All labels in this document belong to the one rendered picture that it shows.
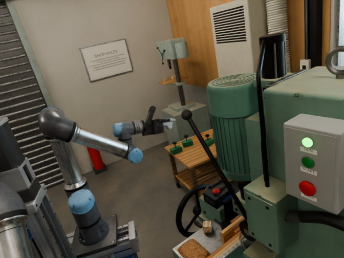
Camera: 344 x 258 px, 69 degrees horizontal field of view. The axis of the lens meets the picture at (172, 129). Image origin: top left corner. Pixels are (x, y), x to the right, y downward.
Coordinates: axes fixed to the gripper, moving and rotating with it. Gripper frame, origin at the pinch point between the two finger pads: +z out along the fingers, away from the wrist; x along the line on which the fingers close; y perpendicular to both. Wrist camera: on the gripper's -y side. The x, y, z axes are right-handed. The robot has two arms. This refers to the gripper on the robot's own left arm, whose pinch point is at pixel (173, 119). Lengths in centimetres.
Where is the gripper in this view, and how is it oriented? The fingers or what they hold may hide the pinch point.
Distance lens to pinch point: 147.5
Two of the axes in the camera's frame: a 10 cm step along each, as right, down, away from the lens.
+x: 3.8, -1.0, -9.2
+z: 9.1, -1.2, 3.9
